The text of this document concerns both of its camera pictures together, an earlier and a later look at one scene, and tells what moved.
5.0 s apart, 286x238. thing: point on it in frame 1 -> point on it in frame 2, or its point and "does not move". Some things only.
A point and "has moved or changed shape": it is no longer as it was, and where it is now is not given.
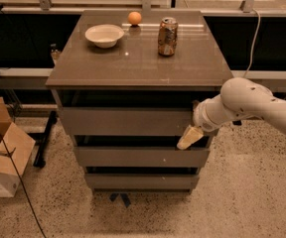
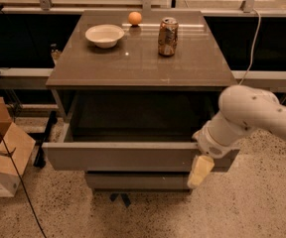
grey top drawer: x=127 y=121 has moved or changed shape
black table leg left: x=41 y=139 does not move
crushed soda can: x=167 y=36 does not move
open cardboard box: x=11 y=149 does not move
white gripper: x=200 y=115 -> x=210 y=145
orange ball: x=134 y=18 does not move
